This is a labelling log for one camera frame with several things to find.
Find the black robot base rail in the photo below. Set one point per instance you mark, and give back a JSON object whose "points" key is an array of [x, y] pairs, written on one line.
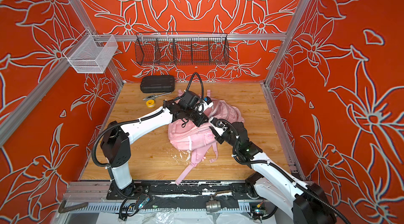
{"points": [[190, 194]]}

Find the grey metal tool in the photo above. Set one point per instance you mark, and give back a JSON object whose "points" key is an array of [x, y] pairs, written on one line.
{"points": [[154, 96]]}

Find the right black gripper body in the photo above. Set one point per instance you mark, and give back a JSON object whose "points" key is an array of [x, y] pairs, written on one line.
{"points": [[228, 137]]}

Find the metal pipe fitting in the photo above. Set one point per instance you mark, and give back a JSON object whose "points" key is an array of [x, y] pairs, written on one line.
{"points": [[213, 206]]}

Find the white wire wall basket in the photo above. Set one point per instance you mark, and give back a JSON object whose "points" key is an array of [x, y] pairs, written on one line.
{"points": [[90, 53]]}

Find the yellow tape roll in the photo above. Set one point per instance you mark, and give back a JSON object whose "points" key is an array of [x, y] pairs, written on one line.
{"points": [[150, 103]]}

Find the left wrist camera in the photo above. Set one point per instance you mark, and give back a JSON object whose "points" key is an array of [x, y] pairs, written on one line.
{"points": [[207, 102]]}

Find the black plastic case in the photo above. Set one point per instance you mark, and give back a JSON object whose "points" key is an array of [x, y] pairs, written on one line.
{"points": [[158, 84]]}

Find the rusty allen key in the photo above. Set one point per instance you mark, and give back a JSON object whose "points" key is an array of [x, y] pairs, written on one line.
{"points": [[64, 209]]}

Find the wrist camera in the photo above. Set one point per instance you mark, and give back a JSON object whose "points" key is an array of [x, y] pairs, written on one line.
{"points": [[207, 102], [218, 126]]}

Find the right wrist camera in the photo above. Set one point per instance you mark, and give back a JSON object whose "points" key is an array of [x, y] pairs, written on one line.
{"points": [[218, 126]]}

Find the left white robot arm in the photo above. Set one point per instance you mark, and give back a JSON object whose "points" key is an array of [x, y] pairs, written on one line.
{"points": [[111, 148]]}

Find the black wire wall basket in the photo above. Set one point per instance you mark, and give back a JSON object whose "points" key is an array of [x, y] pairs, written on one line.
{"points": [[182, 49]]}

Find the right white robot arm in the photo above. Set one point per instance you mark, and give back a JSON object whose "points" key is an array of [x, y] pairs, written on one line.
{"points": [[303, 203]]}

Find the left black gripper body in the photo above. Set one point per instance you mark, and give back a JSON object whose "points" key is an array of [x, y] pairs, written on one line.
{"points": [[192, 114]]}

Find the pink student backpack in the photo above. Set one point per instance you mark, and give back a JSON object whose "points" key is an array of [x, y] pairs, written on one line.
{"points": [[198, 140]]}

